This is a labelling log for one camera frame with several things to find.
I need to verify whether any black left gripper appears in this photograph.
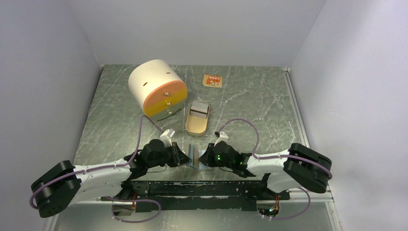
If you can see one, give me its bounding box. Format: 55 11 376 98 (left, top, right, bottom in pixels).
147 141 192 168

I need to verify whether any gold oval tray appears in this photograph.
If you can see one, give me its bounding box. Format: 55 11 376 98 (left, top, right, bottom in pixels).
185 106 210 136

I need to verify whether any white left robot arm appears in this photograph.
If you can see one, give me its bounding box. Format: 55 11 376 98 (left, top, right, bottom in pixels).
29 139 191 218

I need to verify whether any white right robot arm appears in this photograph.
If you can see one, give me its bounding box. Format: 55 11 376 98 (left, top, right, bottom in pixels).
198 141 333 199

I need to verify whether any cream cylindrical drawer box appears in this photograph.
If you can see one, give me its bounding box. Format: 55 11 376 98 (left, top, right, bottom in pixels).
128 59 188 121

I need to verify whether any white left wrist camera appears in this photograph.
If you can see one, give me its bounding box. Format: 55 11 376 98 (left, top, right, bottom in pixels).
160 128 175 146

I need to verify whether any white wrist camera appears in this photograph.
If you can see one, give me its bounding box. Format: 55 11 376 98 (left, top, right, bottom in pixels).
160 128 175 146
215 131 229 143

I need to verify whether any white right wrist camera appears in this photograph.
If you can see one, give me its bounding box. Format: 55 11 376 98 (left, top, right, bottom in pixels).
215 131 229 143

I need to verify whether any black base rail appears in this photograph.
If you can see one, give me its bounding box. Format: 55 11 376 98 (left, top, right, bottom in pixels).
114 180 290 211

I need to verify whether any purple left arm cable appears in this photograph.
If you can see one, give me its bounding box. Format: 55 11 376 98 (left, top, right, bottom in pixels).
29 115 164 209

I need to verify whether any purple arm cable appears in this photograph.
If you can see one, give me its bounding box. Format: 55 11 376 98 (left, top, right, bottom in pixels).
29 115 164 209
218 118 333 180

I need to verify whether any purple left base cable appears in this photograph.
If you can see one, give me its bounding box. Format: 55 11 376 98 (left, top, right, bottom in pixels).
111 198 162 224

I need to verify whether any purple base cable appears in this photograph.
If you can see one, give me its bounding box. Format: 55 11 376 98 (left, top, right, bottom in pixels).
259 187 311 221
111 198 162 224

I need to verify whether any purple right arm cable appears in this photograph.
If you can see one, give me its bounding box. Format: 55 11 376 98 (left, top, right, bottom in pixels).
218 118 333 180

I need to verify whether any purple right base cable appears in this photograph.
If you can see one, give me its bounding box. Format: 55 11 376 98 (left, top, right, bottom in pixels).
259 187 311 221

